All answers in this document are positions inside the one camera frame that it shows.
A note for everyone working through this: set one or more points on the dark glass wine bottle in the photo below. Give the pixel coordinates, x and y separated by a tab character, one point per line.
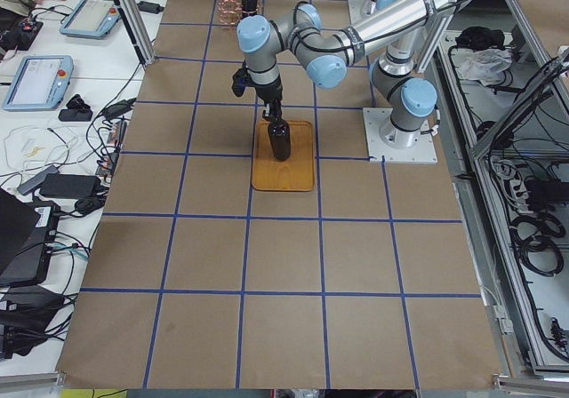
280	139

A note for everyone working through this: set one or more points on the blue teach pendant upper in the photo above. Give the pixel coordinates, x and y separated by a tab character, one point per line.
91	19

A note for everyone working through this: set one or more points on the blue teach pendant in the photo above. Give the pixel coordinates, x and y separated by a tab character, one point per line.
40	83
91	19

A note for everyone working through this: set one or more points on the aluminium frame post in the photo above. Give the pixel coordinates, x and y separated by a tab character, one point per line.
136	30

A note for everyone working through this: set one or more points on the black laptop computer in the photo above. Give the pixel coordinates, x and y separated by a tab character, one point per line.
27	230

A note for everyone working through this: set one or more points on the black small device on desk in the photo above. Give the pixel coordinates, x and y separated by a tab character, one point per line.
76	110

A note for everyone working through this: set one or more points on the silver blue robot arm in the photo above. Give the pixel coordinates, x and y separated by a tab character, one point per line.
324	58
413	99

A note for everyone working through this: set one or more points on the blue teach pendant lower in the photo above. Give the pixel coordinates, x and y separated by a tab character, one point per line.
40	83

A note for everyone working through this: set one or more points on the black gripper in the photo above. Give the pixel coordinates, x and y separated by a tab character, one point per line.
271	93

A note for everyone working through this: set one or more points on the wooden rectangular tray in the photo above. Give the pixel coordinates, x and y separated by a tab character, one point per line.
297	173

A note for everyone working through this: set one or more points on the black power adapter brick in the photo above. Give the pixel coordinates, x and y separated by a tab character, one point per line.
69	186

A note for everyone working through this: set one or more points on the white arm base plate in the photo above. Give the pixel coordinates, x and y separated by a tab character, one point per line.
386	143
360	10

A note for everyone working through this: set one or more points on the white crumpled cloth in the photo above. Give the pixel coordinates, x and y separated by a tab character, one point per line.
487	67

